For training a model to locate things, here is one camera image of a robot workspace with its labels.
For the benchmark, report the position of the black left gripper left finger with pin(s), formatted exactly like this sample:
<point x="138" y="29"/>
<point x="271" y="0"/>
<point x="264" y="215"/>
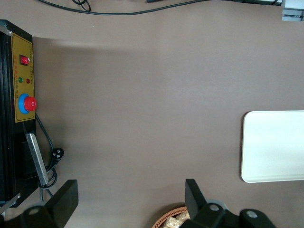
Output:
<point x="64" y="204"/>

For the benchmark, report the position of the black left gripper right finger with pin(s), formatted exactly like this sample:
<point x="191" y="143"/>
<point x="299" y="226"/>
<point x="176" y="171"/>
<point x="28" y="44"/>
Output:
<point x="204" y="215"/>

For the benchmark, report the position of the cream rectangular tray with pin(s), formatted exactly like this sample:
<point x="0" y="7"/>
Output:
<point x="273" y="147"/>

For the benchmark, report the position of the small beige snack pack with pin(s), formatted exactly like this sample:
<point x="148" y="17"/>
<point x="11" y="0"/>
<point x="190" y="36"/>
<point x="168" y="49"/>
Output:
<point x="172" y="222"/>
<point x="184" y="216"/>

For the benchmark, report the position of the round brown wicker basket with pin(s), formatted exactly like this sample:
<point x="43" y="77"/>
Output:
<point x="166" y="215"/>

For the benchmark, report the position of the red emergency stop button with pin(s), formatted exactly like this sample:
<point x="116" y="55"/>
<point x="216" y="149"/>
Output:
<point x="29" y="103"/>

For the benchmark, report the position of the black machine with yellow panel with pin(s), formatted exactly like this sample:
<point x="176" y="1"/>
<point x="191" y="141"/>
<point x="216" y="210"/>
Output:
<point x="22" y="78"/>

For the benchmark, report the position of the small silver metal object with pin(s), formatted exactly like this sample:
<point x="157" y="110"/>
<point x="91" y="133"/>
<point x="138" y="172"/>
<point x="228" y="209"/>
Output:
<point x="293" y="14"/>

